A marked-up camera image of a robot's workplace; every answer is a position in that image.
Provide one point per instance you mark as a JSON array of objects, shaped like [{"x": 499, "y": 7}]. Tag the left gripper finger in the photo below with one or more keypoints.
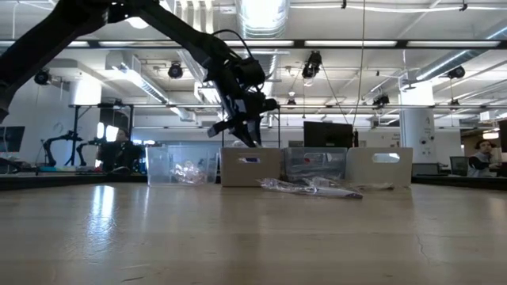
[
  {"x": 243, "y": 136},
  {"x": 255, "y": 132}
]

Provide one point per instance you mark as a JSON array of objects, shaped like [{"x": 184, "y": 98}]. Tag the black background robot arm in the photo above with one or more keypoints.
[{"x": 59, "y": 140}]

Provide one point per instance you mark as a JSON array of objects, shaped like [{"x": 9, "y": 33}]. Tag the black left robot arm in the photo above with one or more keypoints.
[{"x": 47, "y": 35}]

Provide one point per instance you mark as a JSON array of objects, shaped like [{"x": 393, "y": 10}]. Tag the light grey plastic bin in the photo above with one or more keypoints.
[{"x": 245, "y": 176}]

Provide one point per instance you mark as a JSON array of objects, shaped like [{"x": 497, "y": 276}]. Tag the dark smoky plastic bin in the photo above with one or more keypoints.
[{"x": 313, "y": 166}]

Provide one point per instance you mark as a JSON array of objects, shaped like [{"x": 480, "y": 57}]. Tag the large black monitor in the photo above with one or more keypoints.
[{"x": 326, "y": 136}]

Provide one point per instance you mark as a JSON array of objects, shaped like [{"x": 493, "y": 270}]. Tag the black ceiling spotlight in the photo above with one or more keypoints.
[
  {"x": 42, "y": 76},
  {"x": 381, "y": 101},
  {"x": 175, "y": 71},
  {"x": 313, "y": 63},
  {"x": 456, "y": 72}
]

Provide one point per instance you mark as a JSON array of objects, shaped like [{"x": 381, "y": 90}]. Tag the clear plastic bin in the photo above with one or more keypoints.
[{"x": 158, "y": 166}]

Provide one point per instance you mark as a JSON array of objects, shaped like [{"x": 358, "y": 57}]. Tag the white plastic bin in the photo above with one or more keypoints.
[{"x": 358, "y": 170}]

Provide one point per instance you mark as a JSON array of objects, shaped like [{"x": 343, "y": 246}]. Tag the person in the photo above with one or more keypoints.
[
  {"x": 120, "y": 152},
  {"x": 481, "y": 162}
]

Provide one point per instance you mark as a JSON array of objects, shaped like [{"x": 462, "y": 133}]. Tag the white building column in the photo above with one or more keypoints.
[{"x": 416, "y": 138}]

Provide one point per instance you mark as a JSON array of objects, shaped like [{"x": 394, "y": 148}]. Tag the small dark desk monitor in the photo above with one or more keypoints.
[{"x": 425, "y": 169}]

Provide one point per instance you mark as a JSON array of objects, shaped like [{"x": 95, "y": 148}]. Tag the grey office chair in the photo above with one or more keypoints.
[{"x": 459, "y": 166}]

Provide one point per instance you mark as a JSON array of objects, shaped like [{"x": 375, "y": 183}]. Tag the black rack frame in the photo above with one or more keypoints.
[{"x": 279, "y": 136}]

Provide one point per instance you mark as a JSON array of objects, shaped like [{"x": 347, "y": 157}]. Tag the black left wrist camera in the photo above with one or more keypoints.
[{"x": 250, "y": 73}]

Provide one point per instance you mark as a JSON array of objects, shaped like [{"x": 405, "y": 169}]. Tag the silver ventilation duct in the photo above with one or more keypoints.
[{"x": 261, "y": 16}]

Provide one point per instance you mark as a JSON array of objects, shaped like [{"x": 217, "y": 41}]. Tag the black background rig frame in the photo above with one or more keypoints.
[{"x": 74, "y": 126}]

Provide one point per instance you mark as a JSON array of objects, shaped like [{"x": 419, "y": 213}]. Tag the dark wall screen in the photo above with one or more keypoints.
[{"x": 12, "y": 138}]

